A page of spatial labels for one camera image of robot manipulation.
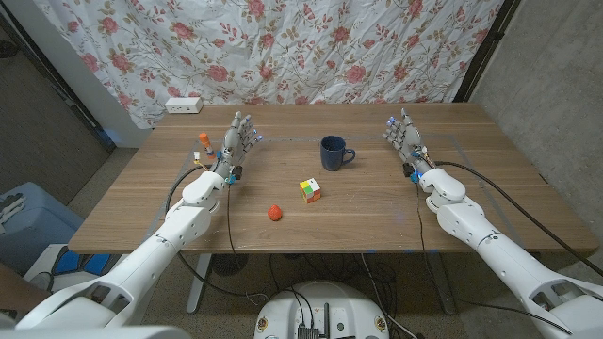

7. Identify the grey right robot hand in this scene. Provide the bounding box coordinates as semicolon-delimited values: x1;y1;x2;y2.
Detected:
382;107;437;175

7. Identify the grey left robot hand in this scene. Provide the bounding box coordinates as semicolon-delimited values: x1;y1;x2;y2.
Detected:
210;111;263;179

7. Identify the navy blue mug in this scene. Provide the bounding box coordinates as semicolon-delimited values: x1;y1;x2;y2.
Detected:
319;135;357;172

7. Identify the rubiks cube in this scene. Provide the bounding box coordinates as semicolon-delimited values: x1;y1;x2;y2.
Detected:
299;177;322;204

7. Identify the orange glue stick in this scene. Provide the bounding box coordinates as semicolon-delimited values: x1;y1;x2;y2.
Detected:
198;132;216;160

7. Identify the white power strip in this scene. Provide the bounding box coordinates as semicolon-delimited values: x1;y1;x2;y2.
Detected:
164;96;204;115

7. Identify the floral curtain backdrop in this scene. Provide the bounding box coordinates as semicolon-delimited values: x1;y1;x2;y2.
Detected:
32;0;506;130

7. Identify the black round base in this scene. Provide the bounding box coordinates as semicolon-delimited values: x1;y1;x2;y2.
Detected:
211;253;250;277

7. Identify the black backdrop pole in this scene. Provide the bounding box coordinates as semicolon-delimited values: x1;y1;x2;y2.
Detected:
452;0;522;104

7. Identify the white table leg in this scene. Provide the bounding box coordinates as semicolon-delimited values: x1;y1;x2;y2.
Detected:
186;252;213;315

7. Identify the grey table leg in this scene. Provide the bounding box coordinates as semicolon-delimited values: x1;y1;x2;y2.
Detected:
426;251;458;315

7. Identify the white robot torso base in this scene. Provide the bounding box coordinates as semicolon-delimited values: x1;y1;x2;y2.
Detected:
253;281;391;339

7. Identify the white blue floor device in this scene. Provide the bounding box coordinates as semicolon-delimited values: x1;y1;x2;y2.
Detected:
23;243;128;293

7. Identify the blue storage bin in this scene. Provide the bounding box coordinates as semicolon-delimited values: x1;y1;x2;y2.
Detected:
0;181;86;277

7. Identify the white plastic part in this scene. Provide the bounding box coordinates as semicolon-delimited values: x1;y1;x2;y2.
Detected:
0;192;27;235

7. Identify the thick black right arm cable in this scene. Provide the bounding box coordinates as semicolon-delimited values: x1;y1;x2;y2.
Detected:
433;160;603;279

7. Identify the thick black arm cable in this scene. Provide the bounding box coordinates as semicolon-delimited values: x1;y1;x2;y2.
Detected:
433;160;603;279
164;164;269;302

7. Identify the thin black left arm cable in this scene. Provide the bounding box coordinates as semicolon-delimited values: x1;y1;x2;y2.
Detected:
225;182;237;259

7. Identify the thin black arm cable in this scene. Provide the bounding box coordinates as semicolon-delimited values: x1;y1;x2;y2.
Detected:
225;182;237;259
414;182;574;335

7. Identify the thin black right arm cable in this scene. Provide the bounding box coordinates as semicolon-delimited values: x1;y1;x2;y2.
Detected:
414;182;574;335

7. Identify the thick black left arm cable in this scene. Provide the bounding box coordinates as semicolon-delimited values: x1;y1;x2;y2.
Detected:
164;164;269;302

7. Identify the black door frame strip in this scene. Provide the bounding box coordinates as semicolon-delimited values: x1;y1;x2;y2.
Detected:
0;8;117;153

